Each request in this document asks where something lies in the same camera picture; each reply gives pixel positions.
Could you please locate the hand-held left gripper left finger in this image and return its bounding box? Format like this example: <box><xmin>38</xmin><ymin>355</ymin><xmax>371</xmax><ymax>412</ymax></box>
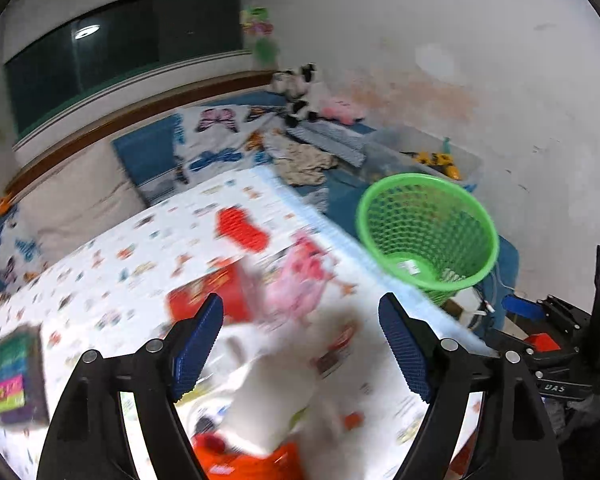
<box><xmin>36</xmin><ymin>292</ymin><xmax>226</xmax><ymax>480</ymax></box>

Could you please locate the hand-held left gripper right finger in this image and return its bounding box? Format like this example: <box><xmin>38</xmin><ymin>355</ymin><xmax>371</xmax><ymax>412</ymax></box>
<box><xmin>377</xmin><ymin>292</ymin><xmax>566</xmax><ymax>480</ymax></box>

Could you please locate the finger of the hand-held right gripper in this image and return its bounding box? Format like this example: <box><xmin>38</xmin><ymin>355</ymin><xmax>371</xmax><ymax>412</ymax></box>
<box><xmin>501</xmin><ymin>294</ymin><xmax>595</xmax><ymax>336</ymax></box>
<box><xmin>482</xmin><ymin>329</ymin><xmax>598</xmax><ymax>403</ymax></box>

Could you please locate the red cartoon paper cup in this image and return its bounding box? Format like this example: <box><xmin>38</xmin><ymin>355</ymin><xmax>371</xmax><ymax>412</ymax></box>
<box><xmin>167</xmin><ymin>264</ymin><xmax>253</xmax><ymax>322</ymax></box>

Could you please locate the small red wrapper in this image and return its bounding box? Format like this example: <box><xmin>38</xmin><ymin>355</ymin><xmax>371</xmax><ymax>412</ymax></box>
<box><xmin>315</xmin><ymin>322</ymin><xmax>358</xmax><ymax>378</ymax></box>

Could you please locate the green plastic mesh basket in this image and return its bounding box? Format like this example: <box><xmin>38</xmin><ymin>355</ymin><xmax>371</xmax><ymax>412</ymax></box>
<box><xmin>356</xmin><ymin>173</ymin><xmax>500</xmax><ymax>306</ymax></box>

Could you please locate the pink plastic packet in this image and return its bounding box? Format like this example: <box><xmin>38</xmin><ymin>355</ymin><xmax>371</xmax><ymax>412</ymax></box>
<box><xmin>262</xmin><ymin>232</ymin><xmax>338</xmax><ymax>326</ymax></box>

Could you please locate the red knobbly toy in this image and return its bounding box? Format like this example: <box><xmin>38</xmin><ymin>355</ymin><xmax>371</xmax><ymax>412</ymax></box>
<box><xmin>216</xmin><ymin>206</ymin><xmax>272</xmax><ymax>253</ymax></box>

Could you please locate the orange plastic wrapper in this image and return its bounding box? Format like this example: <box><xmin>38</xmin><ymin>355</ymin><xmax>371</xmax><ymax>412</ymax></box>
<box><xmin>192</xmin><ymin>432</ymin><xmax>306</xmax><ymax>480</ymax></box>

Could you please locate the colourful striped sponge pack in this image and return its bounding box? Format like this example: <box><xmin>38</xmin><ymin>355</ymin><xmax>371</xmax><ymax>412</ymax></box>
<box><xmin>0</xmin><ymin>324</ymin><xmax>51</xmax><ymax>428</ymax></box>

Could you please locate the person's right forearm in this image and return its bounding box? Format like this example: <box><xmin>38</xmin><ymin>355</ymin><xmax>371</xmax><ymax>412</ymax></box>
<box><xmin>545</xmin><ymin>392</ymin><xmax>600</xmax><ymax>443</ymax></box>

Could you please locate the white cartoon printed blanket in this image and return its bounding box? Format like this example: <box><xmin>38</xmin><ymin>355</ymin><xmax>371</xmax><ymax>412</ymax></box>
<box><xmin>0</xmin><ymin>167</ymin><xmax>496</xmax><ymax>480</ymax></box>

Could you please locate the yellow toy vehicle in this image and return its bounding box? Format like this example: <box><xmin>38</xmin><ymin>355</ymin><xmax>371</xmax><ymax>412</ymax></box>
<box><xmin>412</xmin><ymin>150</ymin><xmax>463</xmax><ymax>181</ymax></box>

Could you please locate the beige cushion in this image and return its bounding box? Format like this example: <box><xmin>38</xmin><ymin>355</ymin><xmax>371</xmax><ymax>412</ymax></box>
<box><xmin>17</xmin><ymin>160</ymin><xmax>148</xmax><ymax>261</ymax></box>

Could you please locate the clear plastic storage box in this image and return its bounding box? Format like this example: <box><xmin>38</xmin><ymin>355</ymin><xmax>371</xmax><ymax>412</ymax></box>
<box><xmin>362</xmin><ymin>126</ymin><xmax>483</xmax><ymax>193</ymax></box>

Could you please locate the blue cushion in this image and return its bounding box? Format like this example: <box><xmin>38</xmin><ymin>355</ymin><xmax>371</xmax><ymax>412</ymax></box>
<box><xmin>111</xmin><ymin>115</ymin><xmax>181</xmax><ymax>201</ymax></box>

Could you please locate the butterfly print pillow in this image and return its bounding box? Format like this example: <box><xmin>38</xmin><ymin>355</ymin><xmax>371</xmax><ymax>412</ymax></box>
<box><xmin>172</xmin><ymin>102</ymin><xmax>286</xmax><ymax>196</ymax></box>
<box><xmin>0</xmin><ymin>205</ymin><xmax>51</xmax><ymax>296</ymax></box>

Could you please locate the beige printed cloth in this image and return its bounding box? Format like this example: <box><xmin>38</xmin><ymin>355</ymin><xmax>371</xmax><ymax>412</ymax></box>
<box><xmin>267</xmin><ymin>132</ymin><xmax>338</xmax><ymax>186</ymax></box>

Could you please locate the blue white patterned cloth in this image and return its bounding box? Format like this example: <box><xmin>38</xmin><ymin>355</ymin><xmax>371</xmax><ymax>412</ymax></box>
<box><xmin>287</xmin><ymin>120</ymin><xmax>368</xmax><ymax>168</ymax></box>

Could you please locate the small orange toy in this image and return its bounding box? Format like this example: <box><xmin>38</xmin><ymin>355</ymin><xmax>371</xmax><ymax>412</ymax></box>
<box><xmin>0</xmin><ymin>192</ymin><xmax>18</xmax><ymax>226</ymax></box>

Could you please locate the pink plush toy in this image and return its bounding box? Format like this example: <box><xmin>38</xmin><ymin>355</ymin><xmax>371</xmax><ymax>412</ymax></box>
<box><xmin>320</xmin><ymin>97</ymin><xmax>366</xmax><ymax>126</ymax></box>

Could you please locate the wooden bed headboard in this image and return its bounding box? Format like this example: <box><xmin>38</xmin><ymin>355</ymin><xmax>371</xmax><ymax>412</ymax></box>
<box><xmin>5</xmin><ymin>70</ymin><xmax>281</xmax><ymax>196</ymax></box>

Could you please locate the grey white plush toy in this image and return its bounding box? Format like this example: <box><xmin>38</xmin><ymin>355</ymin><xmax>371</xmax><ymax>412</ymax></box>
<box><xmin>271</xmin><ymin>71</ymin><xmax>296</xmax><ymax>96</ymax></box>

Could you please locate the black white cow plush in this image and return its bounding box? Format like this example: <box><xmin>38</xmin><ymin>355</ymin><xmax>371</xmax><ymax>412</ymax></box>
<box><xmin>285</xmin><ymin>63</ymin><xmax>326</xmax><ymax>128</ymax></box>

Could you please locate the dark glass window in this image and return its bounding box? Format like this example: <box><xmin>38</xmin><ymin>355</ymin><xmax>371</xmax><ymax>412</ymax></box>
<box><xmin>2</xmin><ymin>0</ymin><xmax>243</xmax><ymax>133</ymax></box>

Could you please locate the white cable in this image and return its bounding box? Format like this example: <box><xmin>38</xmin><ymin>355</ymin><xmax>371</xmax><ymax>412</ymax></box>
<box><xmin>472</xmin><ymin>260</ymin><xmax>513</xmax><ymax>318</ymax></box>

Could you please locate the colourful wall decoration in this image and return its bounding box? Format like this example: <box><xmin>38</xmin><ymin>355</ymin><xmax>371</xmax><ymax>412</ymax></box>
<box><xmin>240</xmin><ymin>6</ymin><xmax>283</xmax><ymax>63</ymax></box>

